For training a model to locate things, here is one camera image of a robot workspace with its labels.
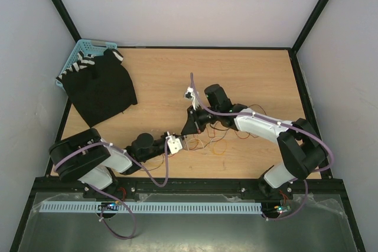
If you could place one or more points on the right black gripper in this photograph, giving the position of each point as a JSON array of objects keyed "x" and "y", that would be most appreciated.
[{"x": 193, "y": 125}]

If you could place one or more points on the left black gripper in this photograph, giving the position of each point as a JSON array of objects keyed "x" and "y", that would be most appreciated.
[{"x": 182, "y": 137}]

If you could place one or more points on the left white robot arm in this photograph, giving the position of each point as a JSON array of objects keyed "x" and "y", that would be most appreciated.
[{"x": 88, "y": 158}]

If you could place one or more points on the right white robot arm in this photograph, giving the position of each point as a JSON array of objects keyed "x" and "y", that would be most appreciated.
[{"x": 302, "y": 151}]

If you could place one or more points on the striped black white cloth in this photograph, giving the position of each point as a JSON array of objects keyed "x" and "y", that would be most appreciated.
[{"x": 109, "y": 56}]

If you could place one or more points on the blue plastic basket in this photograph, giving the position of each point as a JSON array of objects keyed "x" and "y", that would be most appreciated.
[{"x": 88, "y": 47}]

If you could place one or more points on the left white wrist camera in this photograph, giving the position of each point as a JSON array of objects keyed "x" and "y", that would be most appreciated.
[{"x": 174, "y": 143}]

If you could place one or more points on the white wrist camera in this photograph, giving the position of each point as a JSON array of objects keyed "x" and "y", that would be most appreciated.
[
  {"x": 191, "y": 95},
  {"x": 174, "y": 143}
]

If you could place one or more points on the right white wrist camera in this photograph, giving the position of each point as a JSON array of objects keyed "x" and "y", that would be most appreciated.
[{"x": 191, "y": 95}]

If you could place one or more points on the light blue cable duct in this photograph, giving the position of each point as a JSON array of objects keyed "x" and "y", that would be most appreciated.
[{"x": 151, "y": 207}]

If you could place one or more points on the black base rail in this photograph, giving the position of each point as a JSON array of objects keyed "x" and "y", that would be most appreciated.
[{"x": 251, "y": 189}]

